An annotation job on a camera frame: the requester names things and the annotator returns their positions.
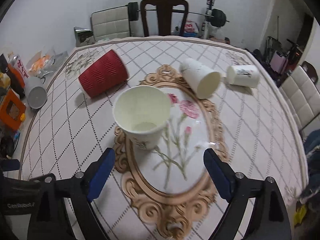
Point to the open cardboard box left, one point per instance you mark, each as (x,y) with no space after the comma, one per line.
(83,37)

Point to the dark wooden chair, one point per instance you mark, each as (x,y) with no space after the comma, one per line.
(310,71)
(164,9)

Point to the plain white paper cup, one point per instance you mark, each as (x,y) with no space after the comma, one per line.
(200,78)

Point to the red white plastic bag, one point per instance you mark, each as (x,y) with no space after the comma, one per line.
(191,27)

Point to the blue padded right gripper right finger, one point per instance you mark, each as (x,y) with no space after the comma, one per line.
(269,218)

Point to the orange box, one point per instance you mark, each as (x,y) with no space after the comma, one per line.
(12,110)

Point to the patterned floral tablecloth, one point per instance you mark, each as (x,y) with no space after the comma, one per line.
(165,193)

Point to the white padded chair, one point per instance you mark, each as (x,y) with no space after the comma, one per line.
(111,23)
(301,96)

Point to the pink suitcase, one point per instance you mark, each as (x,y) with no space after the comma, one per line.
(278,62)

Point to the grey cylinder container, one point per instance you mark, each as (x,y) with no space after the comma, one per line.
(35,92)

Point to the blue clothes pile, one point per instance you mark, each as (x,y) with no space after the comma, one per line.
(311,148)

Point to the white padded chair left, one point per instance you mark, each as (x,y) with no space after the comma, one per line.
(111,23)

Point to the white floral paper cup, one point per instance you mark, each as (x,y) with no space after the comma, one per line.
(142,113)

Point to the white cup black script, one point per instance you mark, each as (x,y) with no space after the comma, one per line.
(243,75)

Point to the red ribbed paper cup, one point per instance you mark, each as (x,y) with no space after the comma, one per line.
(105,73)

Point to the dark wooden chair right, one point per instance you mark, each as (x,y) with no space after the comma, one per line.
(310,71)

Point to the white padded chair right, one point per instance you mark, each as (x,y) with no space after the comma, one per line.
(301,96)

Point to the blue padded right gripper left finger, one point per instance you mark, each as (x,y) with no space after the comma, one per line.
(49,219)

